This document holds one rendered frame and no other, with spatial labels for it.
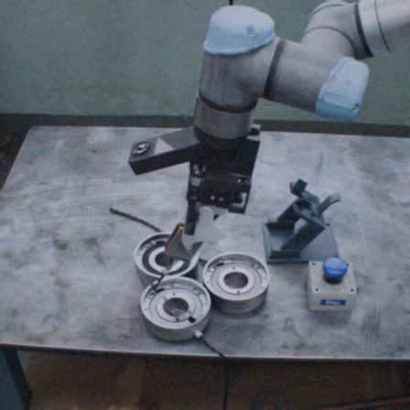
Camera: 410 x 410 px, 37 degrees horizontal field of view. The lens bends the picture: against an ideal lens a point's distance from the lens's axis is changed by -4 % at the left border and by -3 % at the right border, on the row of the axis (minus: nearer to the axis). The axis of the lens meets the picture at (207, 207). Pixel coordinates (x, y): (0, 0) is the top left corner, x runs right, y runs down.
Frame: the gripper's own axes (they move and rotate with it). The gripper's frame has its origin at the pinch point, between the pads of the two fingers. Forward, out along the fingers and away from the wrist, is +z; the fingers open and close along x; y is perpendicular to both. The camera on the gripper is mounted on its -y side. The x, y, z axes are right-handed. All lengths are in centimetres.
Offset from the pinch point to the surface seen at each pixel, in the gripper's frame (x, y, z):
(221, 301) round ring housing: -3.9, 7.1, 9.1
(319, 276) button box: 0.9, 21.9, 5.8
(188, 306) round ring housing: -4.5, 2.1, 10.6
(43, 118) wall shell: 159, -64, 97
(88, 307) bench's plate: -4.3, -13.4, 15.1
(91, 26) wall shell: 160, -45, 50
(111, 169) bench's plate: 31.9, -15.7, 16.0
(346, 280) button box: 0.3, 26.1, 5.2
